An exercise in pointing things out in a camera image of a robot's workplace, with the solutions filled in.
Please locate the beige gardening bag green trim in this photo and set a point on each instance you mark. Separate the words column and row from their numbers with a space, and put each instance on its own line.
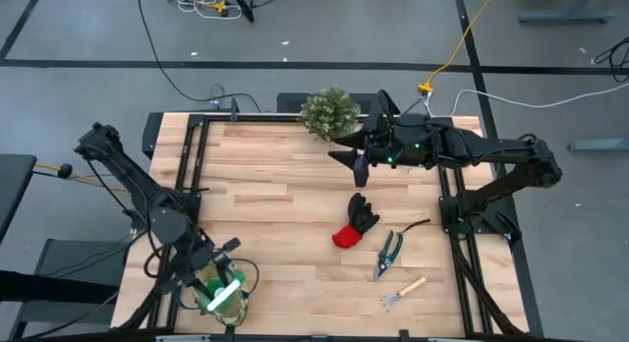
column 241, row 317

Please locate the green potted plant black pot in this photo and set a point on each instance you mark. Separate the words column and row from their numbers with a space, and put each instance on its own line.
column 329, row 113

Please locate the black side table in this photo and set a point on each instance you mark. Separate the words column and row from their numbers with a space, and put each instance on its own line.
column 15, row 185

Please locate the green pruning shears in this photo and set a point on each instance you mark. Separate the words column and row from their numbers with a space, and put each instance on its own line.
column 390, row 246

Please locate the grey desk foot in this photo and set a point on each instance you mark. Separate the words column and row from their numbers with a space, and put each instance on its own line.
column 599, row 145
column 565, row 17

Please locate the green white spray bottle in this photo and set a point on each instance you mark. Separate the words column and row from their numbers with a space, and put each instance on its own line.
column 223, row 295

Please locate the black perforated box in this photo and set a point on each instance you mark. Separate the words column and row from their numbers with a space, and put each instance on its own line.
column 290, row 103

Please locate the red and black garden glove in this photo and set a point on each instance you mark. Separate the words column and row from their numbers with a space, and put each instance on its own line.
column 361, row 216

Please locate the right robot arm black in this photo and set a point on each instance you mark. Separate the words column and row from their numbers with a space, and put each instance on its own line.
column 491, row 148

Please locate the black stand leg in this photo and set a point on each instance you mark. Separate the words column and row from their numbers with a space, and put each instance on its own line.
column 243, row 5

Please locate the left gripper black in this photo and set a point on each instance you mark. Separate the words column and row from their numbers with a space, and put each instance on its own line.
column 206, row 256

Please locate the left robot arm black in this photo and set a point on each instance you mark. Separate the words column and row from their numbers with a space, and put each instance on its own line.
column 132, row 177

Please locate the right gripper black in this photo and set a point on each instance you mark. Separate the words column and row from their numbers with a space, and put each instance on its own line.
column 388, row 143

